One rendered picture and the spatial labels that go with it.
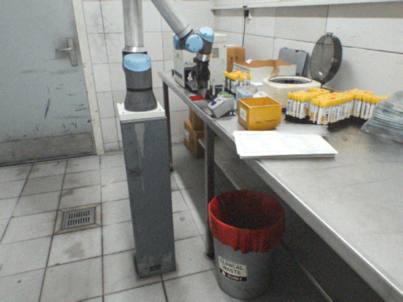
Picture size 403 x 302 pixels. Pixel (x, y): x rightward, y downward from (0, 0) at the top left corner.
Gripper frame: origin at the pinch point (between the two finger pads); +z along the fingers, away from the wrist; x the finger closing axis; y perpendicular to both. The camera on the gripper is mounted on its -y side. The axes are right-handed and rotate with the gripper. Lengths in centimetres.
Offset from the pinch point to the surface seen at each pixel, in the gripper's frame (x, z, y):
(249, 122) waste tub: 0, -34, 61
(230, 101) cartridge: 4.4, -19.4, 34.4
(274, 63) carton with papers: 52, -2, -11
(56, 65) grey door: -88, 73, -119
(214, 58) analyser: 14.9, -3.1, -18.2
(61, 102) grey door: -90, 101, -103
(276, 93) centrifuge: 23, -27, 39
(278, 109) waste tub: 11, -38, 59
